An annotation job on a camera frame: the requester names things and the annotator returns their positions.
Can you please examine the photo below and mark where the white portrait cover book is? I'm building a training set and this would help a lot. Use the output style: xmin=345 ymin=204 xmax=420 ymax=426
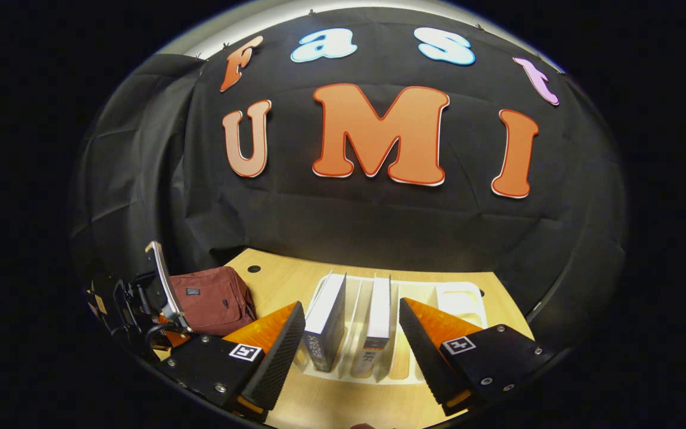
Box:
xmin=351 ymin=275 xmax=392 ymax=378

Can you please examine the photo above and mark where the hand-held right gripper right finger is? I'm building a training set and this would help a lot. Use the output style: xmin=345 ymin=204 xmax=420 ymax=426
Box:
xmin=398 ymin=296 xmax=559 ymax=418

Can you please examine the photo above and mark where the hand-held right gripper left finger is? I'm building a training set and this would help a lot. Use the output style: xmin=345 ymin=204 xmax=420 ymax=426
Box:
xmin=160 ymin=301 xmax=307 ymax=422

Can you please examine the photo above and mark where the white bookshelf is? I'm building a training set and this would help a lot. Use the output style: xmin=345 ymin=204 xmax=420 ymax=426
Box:
xmin=298 ymin=273 xmax=488 ymax=386

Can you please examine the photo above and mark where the black backdrop cloth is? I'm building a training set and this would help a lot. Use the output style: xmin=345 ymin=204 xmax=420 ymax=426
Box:
xmin=69 ymin=6 xmax=626 ymax=358

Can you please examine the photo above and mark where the blue spine book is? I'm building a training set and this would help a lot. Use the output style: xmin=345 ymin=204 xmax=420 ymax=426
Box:
xmin=303 ymin=272 xmax=348 ymax=374

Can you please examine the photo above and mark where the maroon schoolbag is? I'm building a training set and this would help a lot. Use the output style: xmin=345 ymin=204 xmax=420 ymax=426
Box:
xmin=167 ymin=266 xmax=258 ymax=338

